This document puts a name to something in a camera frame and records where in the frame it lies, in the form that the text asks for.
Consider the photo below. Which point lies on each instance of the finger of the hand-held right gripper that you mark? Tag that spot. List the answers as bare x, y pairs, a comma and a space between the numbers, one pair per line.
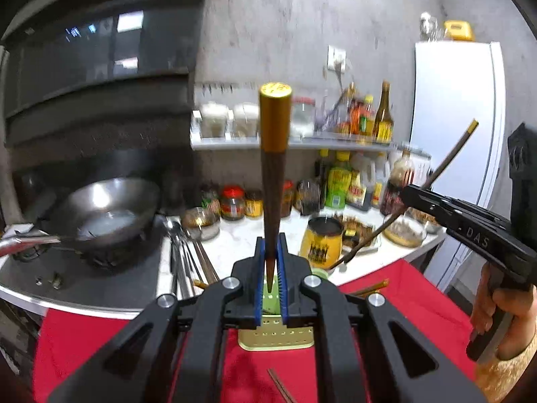
428, 201

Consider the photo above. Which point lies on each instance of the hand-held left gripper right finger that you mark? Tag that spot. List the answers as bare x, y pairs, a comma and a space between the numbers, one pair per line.
283, 294

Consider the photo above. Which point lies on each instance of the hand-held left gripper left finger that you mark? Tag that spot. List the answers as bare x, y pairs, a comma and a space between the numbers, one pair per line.
259, 294

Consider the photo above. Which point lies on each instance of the green plastic utensil holder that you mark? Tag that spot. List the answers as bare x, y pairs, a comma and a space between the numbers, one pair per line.
272, 338

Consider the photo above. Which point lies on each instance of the person's right forearm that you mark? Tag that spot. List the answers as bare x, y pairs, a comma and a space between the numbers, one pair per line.
499, 378

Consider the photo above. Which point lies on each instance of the metal utensils on counter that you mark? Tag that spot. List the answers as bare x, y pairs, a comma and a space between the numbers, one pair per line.
184, 256

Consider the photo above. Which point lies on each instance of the person's right hand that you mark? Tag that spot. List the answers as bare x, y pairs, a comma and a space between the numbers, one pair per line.
520, 315

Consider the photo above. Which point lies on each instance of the steel bowl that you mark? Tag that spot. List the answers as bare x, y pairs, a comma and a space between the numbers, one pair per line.
430, 218

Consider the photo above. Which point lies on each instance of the dark soy sauce bottle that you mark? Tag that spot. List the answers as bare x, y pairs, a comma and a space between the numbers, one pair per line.
394, 193

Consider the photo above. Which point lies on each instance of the white countertop appliance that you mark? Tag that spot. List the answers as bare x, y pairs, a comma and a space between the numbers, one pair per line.
421, 163

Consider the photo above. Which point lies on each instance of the gold-rim bowl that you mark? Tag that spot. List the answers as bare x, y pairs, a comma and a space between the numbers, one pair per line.
402, 233

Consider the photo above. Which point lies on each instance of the small cooking oil jug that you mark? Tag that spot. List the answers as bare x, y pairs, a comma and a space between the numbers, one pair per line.
381, 180

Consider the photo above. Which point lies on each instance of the yellow mug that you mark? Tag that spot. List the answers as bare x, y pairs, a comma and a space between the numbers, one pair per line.
321, 245

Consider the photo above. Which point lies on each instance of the large cooking oil jug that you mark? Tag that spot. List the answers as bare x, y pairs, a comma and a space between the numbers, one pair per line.
360, 187

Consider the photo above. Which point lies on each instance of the white refrigerator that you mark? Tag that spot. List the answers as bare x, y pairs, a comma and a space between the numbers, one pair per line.
453, 134

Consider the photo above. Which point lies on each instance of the plate with food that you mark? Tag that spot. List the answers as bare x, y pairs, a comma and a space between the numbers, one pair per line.
356, 231

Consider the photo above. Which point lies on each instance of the yellow-label sauce jar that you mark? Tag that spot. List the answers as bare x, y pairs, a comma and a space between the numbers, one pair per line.
254, 205

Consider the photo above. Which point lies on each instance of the tall dark brown bottle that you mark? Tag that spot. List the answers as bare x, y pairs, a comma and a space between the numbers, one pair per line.
384, 121

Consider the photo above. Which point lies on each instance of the green plastic bottle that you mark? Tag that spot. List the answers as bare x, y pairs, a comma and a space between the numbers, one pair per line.
337, 184

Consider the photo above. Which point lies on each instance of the glass bowl with sauce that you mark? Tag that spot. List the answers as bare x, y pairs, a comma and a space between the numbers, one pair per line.
201, 222

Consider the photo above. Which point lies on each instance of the red-lid sauce jar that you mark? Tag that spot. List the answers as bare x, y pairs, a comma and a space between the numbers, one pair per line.
233, 203

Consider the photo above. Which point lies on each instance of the dark glass jar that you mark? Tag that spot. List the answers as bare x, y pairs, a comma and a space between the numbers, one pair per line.
309, 199

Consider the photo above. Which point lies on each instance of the orange sauce bottle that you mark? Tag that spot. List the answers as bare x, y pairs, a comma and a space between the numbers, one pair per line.
363, 119

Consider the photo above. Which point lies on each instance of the metal spoon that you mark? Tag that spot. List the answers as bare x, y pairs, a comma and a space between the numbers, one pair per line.
172, 231

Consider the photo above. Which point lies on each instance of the dark bottle yellow cap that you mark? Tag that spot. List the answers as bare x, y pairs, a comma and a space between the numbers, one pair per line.
322, 174

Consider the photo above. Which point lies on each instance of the small red-label jar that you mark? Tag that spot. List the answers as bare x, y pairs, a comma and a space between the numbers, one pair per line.
345, 126

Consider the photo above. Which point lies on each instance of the clear plastic utensil container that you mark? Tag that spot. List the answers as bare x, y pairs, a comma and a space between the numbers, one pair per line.
331, 113

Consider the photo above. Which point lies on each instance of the red-lid glass jar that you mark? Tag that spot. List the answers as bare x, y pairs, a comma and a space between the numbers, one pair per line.
303, 119

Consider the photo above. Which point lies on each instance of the black gas stove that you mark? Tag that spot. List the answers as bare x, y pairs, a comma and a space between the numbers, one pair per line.
105, 285

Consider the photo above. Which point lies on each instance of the red cloth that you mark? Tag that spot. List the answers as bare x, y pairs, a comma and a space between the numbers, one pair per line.
105, 336

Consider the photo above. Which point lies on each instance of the white-lid spice jar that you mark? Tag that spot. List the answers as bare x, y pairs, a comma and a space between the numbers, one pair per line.
245, 121
214, 121

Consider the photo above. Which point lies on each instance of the yellow plastic box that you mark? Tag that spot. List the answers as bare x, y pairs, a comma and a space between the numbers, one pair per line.
459, 31

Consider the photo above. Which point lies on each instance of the clear pump bottle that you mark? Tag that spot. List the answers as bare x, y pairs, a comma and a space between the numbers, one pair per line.
430, 27

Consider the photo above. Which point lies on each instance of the steel wok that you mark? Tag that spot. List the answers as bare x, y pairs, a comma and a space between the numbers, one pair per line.
105, 201

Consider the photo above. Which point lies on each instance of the black range hood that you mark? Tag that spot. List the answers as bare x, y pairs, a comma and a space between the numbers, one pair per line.
105, 71

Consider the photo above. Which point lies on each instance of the white wall shelf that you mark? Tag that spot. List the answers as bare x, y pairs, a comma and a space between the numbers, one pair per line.
226, 142

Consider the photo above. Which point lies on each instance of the white wall socket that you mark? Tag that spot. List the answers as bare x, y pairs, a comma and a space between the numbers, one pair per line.
335, 56

